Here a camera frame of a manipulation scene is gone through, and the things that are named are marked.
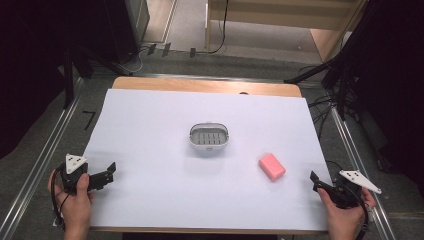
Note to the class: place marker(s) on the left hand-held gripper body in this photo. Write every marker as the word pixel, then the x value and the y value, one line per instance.
pixel 74 175

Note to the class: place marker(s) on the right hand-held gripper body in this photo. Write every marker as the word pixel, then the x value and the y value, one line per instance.
pixel 350 191

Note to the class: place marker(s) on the pink soap bar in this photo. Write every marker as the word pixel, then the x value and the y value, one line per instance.
pixel 271 166

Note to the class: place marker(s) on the grey slotted soap dish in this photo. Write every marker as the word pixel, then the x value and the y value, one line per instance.
pixel 209 136

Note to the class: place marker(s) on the person's right hand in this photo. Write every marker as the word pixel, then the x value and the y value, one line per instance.
pixel 343 215

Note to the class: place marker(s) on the person's left hand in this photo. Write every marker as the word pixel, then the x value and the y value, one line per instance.
pixel 75 206

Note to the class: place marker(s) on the white paper sheet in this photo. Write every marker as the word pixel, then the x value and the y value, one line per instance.
pixel 200 186

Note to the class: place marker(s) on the black curtain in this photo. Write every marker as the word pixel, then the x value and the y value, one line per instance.
pixel 30 66
pixel 393 83

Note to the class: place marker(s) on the black tape strip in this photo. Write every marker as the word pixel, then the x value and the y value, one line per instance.
pixel 166 49
pixel 151 49
pixel 192 52

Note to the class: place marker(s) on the wooden table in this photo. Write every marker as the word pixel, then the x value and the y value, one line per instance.
pixel 206 86

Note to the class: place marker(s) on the dark grey cabinet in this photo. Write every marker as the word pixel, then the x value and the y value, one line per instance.
pixel 131 23

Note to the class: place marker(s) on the metal floor rail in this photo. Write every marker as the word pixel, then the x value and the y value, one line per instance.
pixel 358 163
pixel 36 160

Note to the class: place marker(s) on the light wooden furniture frame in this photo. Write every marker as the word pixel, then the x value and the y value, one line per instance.
pixel 286 16

